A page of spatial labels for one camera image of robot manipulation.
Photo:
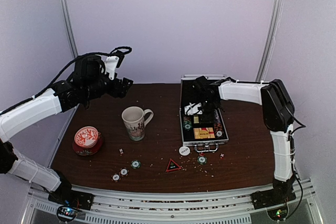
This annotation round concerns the green poker chip centre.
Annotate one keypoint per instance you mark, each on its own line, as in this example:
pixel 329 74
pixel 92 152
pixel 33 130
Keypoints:
pixel 135 164

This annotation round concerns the left aluminium frame post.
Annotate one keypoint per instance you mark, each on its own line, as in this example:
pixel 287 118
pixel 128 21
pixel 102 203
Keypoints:
pixel 68 27

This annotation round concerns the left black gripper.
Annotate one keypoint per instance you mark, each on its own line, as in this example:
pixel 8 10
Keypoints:
pixel 120 87

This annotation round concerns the green poker chip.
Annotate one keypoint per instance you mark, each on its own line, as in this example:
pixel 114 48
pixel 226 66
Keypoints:
pixel 202 160
pixel 135 164

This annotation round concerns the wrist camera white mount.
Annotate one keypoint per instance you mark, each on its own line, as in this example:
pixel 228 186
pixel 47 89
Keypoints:
pixel 113 62
pixel 193 109

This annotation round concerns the white decorated mug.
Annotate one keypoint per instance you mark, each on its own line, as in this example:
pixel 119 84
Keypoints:
pixel 135 120

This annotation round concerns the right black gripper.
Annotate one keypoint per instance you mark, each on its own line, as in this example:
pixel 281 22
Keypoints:
pixel 207 118

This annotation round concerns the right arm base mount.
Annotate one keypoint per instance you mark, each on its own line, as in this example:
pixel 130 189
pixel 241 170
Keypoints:
pixel 276 204

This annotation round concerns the poker chip front left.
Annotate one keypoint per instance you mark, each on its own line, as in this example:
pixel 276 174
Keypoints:
pixel 115 177

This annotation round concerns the red yellow card deck box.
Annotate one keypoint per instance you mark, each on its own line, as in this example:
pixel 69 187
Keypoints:
pixel 209 129

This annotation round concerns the green poker chip right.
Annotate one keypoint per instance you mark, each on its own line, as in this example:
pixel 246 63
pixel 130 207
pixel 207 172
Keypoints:
pixel 202 160

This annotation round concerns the green red chip stack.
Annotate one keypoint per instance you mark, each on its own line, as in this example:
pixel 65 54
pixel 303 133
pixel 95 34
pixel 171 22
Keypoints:
pixel 187 123

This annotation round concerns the black red triangle all-in marker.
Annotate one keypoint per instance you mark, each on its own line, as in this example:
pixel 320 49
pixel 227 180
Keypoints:
pixel 172 166

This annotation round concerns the white dealer button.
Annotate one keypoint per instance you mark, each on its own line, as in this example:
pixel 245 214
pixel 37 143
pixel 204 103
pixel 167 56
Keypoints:
pixel 184 151

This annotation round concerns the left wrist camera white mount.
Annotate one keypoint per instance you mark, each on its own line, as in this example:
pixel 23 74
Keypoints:
pixel 113 62

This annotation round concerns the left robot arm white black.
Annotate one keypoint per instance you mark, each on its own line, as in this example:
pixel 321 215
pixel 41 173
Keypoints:
pixel 94 75

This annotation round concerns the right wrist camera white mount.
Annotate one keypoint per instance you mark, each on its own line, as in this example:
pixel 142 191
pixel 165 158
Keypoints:
pixel 193 109

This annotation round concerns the aluminium poker case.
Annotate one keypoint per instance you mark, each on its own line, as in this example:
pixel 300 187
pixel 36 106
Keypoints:
pixel 199 89

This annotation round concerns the blue purple chip stack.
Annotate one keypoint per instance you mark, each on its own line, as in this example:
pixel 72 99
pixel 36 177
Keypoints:
pixel 218 127

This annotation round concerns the poker chip white centre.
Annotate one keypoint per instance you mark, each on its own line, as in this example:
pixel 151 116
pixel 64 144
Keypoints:
pixel 124 172

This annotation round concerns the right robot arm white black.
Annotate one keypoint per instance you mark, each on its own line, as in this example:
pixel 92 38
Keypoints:
pixel 278 116

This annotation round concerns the right aluminium frame post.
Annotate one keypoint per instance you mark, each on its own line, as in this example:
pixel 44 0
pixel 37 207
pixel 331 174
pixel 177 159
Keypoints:
pixel 270 40

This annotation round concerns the blue yellow card deck box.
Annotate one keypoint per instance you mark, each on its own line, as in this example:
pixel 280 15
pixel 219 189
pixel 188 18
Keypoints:
pixel 196 119

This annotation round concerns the yellow big blind button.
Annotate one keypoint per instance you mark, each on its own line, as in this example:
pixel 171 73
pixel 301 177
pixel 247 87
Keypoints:
pixel 203 134

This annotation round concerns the red patterned bowl with lid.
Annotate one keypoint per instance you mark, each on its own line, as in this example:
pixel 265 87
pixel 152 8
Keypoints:
pixel 87 141

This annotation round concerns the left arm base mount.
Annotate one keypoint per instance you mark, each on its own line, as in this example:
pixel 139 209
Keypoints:
pixel 69 209

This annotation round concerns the aluminium frame post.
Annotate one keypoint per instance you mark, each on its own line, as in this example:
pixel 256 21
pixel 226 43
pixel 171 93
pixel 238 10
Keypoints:
pixel 270 40
pixel 68 27

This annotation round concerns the front aluminium rail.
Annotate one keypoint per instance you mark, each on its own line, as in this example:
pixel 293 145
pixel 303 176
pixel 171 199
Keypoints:
pixel 229 206

